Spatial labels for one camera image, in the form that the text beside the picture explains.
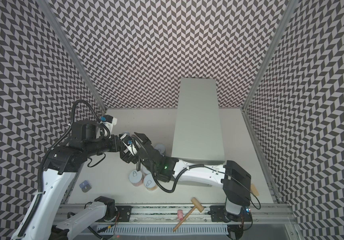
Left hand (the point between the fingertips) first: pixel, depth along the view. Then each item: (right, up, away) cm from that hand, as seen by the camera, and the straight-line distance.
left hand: (127, 141), depth 65 cm
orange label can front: (+8, -23, +12) cm, 27 cm away
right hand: (0, -2, +3) cm, 3 cm away
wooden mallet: (+32, -33, +10) cm, 47 cm away
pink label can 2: (0, -22, +14) cm, 26 cm away
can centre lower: (+3, -17, +16) cm, 24 cm away
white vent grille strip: (+17, -42, +4) cm, 46 cm away
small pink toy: (+23, -36, +6) cm, 43 cm away
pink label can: (0, +4, +1) cm, 4 cm away
